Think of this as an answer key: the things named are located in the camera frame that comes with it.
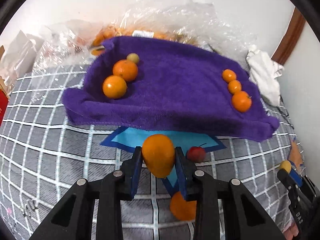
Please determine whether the small red cherry tomato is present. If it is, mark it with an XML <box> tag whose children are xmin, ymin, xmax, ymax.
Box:
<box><xmin>186</xmin><ymin>144</ymin><xmax>206</xmax><ymax>163</ymax></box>

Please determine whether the oval orange kumquat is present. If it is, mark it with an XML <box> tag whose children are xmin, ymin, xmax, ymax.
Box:
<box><xmin>142</xmin><ymin>134</ymin><xmax>175</xmax><ymax>178</ymax></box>

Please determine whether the small orange kumquat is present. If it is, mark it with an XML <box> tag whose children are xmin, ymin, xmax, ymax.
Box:
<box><xmin>222</xmin><ymin>69</ymin><xmax>237</xmax><ymax>83</ymax></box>
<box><xmin>170</xmin><ymin>192</ymin><xmax>197</xmax><ymax>221</ymax></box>
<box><xmin>228</xmin><ymin>80</ymin><xmax>242</xmax><ymax>95</ymax></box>

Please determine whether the round orange kumquat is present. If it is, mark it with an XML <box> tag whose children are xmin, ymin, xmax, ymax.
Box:
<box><xmin>102</xmin><ymin>75</ymin><xmax>127</xmax><ymax>99</ymax></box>

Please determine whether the large orange with stem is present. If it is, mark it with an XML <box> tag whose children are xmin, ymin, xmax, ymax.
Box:
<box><xmin>232</xmin><ymin>91</ymin><xmax>252</xmax><ymax>113</ymax></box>

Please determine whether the large orange mandarin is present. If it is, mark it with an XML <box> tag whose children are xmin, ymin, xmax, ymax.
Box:
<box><xmin>112</xmin><ymin>60</ymin><xmax>138</xmax><ymax>82</ymax></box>

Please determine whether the yellow-green small fruit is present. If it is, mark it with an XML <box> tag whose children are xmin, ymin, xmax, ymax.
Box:
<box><xmin>126</xmin><ymin>53</ymin><xmax>140</xmax><ymax>64</ymax></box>
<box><xmin>279</xmin><ymin>160</ymin><xmax>292</xmax><ymax>174</ymax></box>

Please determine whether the person's right hand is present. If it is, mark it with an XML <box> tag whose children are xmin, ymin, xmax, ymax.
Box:
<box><xmin>283</xmin><ymin>224</ymin><xmax>299</xmax><ymax>240</ymax></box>

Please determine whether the purple towel tray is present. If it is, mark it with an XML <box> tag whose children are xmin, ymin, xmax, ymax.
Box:
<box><xmin>62</xmin><ymin>36</ymin><xmax>279</xmax><ymax>141</ymax></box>

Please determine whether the grey checked tablecloth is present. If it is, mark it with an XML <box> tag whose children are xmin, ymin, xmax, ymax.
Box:
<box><xmin>1</xmin><ymin>65</ymin><xmax>296</xmax><ymax>239</ymax></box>

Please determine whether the white crumpled cloth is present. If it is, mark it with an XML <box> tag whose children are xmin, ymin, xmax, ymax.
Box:
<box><xmin>246</xmin><ymin>45</ymin><xmax>284</xmax><ymax>107</ymax></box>

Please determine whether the clear bag of tangerines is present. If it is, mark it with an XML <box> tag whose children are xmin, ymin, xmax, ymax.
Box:
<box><xmin>32</xmin><ymin>20</ymin><xmax>103</xmax><ymax>75</ymax></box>

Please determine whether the red paper bag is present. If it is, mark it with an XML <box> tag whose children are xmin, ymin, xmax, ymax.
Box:
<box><xmin>0</xmin><ymin>90</ymin><xmax>9</xmax><ymax>124</ymax></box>

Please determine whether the clear bag of kumquats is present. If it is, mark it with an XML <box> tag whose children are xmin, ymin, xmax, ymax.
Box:
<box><xmin>92</xmin><ymin>0</ymin><xmax>257</xmax><ymax>62</ymax></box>

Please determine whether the white plastic bag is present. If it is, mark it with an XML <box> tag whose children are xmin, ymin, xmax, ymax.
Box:
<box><xmin>1</xmin><ymin>30</ymin><xmax>44</xmax><ymax>80</ymax></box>

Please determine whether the brown wooden door frame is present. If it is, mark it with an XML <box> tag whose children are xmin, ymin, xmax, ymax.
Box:
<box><xmin>271</xmin><ymin>7</ymin><xmax>306</xmax><ymax>65</ymax></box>

